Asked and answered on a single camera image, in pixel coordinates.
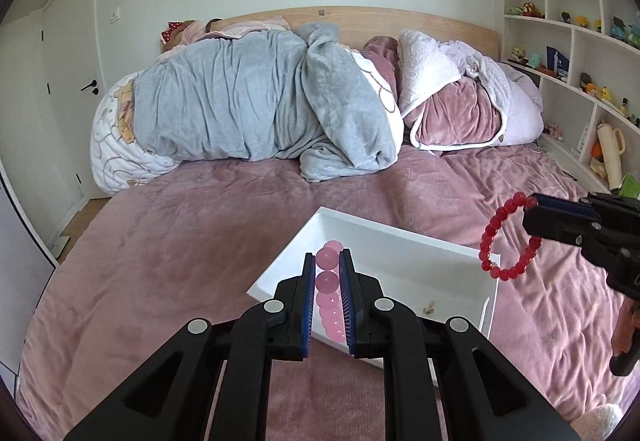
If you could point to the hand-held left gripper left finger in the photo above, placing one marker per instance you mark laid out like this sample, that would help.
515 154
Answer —
307 306

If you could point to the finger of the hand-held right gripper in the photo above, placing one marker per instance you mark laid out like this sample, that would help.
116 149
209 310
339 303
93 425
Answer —
555 226
565 205

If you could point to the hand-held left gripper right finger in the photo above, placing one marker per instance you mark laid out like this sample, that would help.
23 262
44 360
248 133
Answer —
348 306

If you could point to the white rectangular storage box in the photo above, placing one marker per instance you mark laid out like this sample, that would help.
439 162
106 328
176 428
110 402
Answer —
400 261

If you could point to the small gold earring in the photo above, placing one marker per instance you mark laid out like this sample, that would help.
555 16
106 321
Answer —
428 307

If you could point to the person's right hand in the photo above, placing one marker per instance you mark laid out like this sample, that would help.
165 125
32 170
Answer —
626 326

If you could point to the cream thermos bottle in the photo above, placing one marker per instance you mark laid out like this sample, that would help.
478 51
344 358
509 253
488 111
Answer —
610 156

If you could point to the dark blue card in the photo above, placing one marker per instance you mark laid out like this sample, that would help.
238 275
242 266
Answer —
556 63

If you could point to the mauve and white quilt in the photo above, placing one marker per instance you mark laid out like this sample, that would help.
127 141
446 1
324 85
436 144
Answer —
450 111

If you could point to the pink plush bed blanket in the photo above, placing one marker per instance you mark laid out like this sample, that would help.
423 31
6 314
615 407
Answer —
175 231

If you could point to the cream fluffy rug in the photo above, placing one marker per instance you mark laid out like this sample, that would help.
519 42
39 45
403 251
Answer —
597 423

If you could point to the red panda plush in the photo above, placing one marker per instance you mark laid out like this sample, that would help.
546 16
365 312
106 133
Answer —
531 10

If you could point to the grey fleece blanket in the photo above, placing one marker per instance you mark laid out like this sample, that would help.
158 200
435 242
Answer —
225 96

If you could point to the white cartoon print duvet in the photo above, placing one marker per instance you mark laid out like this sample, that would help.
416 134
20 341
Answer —
115 156

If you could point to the wooden headboard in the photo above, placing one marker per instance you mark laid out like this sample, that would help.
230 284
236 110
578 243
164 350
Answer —
400 21

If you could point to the white wardrobe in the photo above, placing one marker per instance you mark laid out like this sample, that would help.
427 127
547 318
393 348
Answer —
25 271

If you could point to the red polka dot bow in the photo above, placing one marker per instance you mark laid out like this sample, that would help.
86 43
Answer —
172 31

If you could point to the white door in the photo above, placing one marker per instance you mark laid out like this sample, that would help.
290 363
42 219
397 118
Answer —
65 71

